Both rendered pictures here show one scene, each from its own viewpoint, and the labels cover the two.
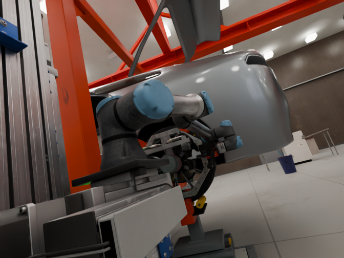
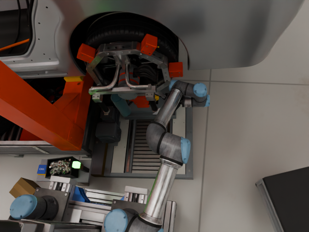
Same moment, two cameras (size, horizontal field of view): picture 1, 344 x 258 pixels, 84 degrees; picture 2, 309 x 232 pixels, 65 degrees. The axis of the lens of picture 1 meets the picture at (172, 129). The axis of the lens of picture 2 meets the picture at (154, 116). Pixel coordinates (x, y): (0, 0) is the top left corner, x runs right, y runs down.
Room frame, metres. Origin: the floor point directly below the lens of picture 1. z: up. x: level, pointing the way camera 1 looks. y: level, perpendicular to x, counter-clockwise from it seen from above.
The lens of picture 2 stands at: (0.53, -0.19, 2.19)
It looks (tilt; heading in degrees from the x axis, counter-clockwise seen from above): 63 degrees down; 12
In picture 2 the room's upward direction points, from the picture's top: 22 degrees counter-clockwise
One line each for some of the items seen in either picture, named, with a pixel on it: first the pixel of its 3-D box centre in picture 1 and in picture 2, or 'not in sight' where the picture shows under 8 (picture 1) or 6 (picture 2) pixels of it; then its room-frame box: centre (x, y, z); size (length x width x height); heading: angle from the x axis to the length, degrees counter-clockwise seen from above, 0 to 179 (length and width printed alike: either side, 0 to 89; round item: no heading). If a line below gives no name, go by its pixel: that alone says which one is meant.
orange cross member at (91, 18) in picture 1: (130, 66); not in sight; (2.63, 0.37, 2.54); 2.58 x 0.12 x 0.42; 169
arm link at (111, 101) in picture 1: (117, 119); (119, 223); (0.61, 0.17, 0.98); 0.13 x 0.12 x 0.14; 59
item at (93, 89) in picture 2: (151, 144); (104, 73); (1.45, 0.19, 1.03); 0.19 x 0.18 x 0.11; 169
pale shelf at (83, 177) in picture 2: not in sight; (64, 170); (1.09, 0.75, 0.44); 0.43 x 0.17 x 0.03; 79
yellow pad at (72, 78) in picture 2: not in sight; (74, 72); (1.79, 0.54, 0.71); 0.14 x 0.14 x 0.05; 79
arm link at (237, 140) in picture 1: (232, 143); (200, 100); (1.23, -0.35, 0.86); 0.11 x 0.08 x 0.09; 79
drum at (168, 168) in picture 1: (170, 164); (128, 82); (1.48, 0.08, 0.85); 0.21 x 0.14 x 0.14; 169
